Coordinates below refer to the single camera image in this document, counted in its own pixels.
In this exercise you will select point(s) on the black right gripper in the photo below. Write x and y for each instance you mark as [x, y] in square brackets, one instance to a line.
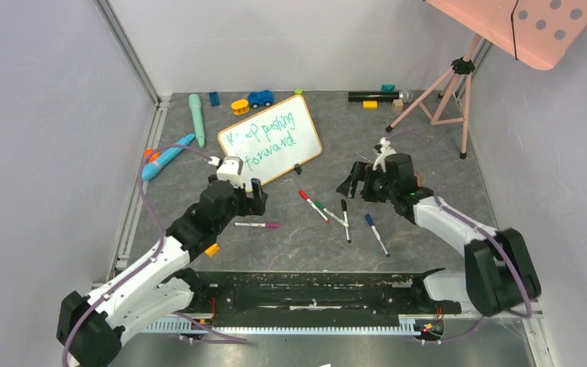
[369, 184]

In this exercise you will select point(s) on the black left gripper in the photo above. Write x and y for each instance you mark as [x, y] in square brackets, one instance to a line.
[254, 206]

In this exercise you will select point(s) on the green whiteboard marker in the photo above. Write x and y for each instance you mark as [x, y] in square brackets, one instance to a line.
[331, 214]

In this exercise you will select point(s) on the white board orange frame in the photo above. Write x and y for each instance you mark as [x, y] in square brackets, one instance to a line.
[272, 142]

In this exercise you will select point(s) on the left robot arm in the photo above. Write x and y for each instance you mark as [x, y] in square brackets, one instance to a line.
[94, 327]

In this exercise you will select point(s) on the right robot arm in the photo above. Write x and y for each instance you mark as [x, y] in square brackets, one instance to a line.
[499, 274]

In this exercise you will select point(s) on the black capped marker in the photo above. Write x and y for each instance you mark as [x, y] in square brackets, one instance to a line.
[346, 219]

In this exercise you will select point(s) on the purple capped marker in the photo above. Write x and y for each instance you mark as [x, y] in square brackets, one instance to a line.
[270, 225]

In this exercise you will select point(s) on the blue capped marker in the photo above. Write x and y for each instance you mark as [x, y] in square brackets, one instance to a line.
[377, 235]

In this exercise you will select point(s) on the red capped marker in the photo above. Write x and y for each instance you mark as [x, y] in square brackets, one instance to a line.
[304, 196]

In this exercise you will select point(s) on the orange toy brick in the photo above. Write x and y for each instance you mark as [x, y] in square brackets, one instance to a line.
[418, 179]

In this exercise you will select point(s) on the yellow toy wedge block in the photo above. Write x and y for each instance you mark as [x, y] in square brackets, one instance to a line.
[212, 250]

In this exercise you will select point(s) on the yellow small brick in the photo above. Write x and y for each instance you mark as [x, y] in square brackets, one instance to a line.
[370, 104]

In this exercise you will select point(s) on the black cylinder tube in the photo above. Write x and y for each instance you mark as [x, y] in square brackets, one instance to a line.
[379, 96]

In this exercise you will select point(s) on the tan wooden cube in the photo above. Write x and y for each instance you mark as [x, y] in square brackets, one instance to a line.
[398, 105]

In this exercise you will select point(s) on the yellow oval toy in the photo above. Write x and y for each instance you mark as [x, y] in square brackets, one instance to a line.
[240, 107]

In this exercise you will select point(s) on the blue toy car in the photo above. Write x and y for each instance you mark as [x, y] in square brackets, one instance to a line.
[260, 98]

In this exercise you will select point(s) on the teal small block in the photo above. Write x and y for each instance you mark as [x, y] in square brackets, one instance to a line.
[387, 87]

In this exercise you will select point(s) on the clear small ball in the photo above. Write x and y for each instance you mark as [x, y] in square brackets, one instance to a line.
[406, 95]

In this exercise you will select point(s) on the dark blue small brick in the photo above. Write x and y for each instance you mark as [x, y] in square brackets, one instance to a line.
[214, 99]

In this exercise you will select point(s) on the light blue toy pen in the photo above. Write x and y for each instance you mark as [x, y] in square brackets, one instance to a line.
[152, 169]

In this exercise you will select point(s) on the orange small toy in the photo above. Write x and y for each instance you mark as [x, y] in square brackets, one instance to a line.
[151, 154]

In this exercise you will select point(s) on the mint green toy pen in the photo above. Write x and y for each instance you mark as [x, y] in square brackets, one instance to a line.
[195, 106]

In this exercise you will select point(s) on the pink tripod stand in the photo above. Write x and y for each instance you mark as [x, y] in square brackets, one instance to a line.
[460, 69]

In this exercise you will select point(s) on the pink perforated panel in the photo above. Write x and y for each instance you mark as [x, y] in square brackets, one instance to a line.
[535, 32]

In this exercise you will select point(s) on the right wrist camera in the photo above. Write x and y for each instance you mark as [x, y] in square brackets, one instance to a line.
[383, 149]

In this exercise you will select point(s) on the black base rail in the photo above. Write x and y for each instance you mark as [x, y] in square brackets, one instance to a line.
[313, 300]

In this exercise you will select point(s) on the white cable duct strip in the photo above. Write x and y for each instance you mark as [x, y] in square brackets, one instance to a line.
[403, 327]

